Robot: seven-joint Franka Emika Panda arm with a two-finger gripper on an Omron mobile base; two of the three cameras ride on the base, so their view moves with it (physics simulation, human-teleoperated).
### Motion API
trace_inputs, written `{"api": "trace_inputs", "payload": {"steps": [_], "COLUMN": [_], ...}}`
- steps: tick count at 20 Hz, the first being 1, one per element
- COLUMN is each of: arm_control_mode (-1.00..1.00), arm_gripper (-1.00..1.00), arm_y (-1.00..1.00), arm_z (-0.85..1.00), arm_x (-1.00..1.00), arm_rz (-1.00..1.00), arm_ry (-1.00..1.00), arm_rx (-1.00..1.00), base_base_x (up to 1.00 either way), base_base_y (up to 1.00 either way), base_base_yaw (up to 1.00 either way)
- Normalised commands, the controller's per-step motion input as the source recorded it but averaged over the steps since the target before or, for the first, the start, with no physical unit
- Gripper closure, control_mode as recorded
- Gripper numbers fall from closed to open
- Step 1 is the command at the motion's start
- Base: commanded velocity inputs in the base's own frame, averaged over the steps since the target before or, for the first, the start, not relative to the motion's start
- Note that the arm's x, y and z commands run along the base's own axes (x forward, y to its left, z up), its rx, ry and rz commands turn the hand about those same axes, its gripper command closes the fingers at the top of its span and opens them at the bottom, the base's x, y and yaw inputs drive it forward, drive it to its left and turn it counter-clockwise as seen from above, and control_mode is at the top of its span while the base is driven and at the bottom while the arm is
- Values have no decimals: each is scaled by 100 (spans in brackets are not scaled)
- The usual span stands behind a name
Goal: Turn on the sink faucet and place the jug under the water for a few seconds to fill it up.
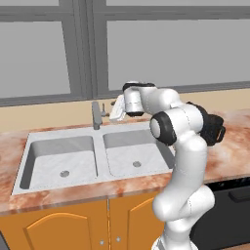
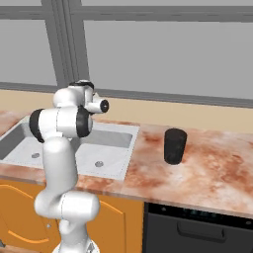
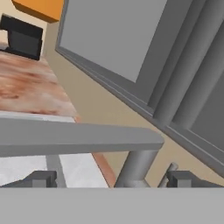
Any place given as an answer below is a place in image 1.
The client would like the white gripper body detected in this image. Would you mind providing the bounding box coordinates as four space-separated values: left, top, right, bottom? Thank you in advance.
108 95 128 123

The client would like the grey sink faucet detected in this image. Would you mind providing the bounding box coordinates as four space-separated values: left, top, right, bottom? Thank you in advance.
91 101 110 131

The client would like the grey double sink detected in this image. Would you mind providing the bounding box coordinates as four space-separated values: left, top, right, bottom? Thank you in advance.
11 121 177 196

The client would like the black jug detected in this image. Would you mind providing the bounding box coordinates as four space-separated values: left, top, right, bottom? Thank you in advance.
202 112 227 147

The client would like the grey framed window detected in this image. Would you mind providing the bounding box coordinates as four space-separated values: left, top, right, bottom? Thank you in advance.
0 0 250 107

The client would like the orange cupboard door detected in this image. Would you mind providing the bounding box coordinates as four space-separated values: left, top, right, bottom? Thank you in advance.
108 190 171 250
0 199 109 250

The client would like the black dishwasher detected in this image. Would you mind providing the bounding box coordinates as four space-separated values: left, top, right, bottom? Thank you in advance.
189 177 250 250

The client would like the black dishwasher handle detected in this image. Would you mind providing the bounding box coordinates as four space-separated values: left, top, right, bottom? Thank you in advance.
228 187 250 203

